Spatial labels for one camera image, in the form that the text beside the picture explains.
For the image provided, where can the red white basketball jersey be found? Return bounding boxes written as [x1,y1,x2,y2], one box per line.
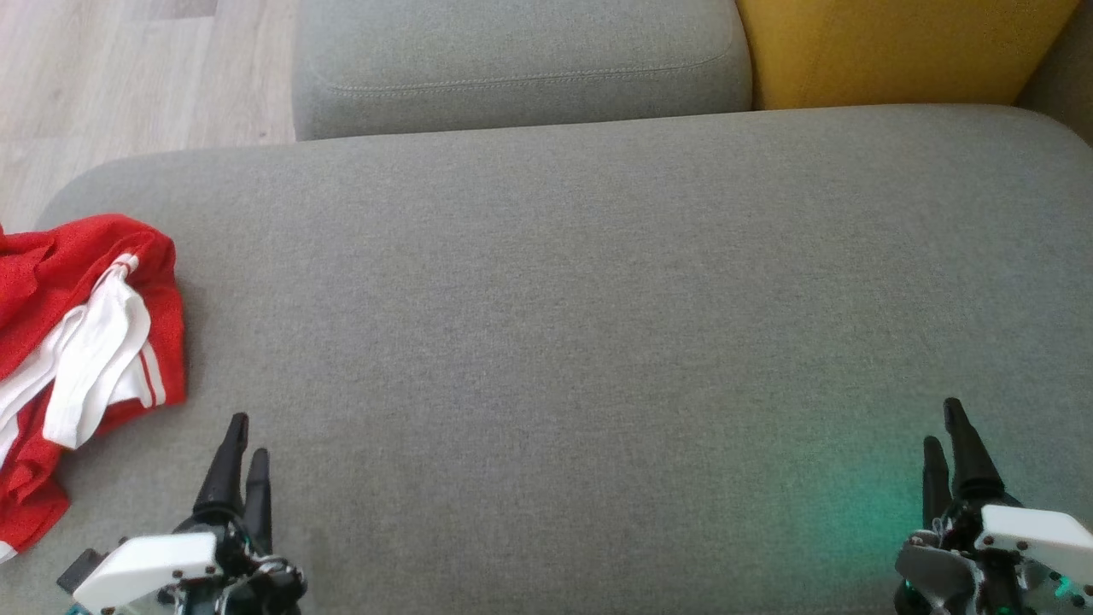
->
[0,214,187,454]

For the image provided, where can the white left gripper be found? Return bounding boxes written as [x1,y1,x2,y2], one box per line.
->
[73,413,307,615]

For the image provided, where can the grey fabric sofa seat cushion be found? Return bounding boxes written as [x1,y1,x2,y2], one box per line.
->
[0,104,1093,615]

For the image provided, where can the grey fabric sofa back cushion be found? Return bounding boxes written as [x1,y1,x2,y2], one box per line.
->
[292,0,754,142]

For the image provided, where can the yellow sofa cushion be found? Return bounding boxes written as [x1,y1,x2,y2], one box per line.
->
[736,0,1081,112]

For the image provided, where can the grey-brown sofa corner cushion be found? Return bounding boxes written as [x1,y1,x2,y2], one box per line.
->
[1014,0,1093,146]

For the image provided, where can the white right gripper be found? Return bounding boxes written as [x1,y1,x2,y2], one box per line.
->
[895,397,1093,615]

